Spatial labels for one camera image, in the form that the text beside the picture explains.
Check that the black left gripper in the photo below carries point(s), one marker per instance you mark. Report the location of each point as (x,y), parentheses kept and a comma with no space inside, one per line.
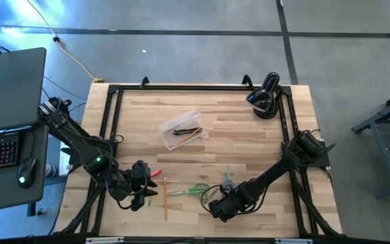
(137,184)

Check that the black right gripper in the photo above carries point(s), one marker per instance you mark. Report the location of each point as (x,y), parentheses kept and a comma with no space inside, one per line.
(230,205)

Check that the olive green crayon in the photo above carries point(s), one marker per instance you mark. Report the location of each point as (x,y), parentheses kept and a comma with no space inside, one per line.
(150,202)
(213,196)

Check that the pink highlighter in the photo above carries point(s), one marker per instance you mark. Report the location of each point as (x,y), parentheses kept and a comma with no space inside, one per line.
(156,173)

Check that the long orange pencil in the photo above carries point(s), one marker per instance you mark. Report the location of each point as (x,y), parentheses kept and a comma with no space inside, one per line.
(165,200)

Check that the blue pencil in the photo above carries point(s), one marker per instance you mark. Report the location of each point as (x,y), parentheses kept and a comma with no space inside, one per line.
(227,176)

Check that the teal pencil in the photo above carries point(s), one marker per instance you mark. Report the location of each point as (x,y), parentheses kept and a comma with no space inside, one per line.
(229,173)

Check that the clear plastic supply box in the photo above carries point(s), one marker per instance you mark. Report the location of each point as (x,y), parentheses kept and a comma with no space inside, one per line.
(168,130)

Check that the black pen red end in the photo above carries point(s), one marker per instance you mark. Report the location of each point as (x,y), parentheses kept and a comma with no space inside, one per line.
(181,133)

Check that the short orange pencil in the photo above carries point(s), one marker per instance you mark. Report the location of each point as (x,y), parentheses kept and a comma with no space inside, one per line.
(188,138)

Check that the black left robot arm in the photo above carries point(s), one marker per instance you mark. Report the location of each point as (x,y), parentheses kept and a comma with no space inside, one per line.
(80,145)

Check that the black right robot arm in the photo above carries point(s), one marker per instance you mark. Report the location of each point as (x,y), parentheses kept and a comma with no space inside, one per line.
(276,173)

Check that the black desk lamp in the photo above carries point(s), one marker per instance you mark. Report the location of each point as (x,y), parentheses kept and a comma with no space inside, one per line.
(264,98)

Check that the black computer mouse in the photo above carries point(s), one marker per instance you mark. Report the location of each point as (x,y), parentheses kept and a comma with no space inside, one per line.
(26,173)

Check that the grey laptop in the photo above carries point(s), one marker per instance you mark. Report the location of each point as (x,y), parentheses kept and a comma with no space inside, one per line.
(9,88)

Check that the silver metal bracket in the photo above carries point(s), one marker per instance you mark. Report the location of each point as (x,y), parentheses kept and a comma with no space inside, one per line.
(103,240)
(293,241)

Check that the black aluminium table frame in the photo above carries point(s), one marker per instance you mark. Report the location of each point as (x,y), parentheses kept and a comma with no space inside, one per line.
(198,87)

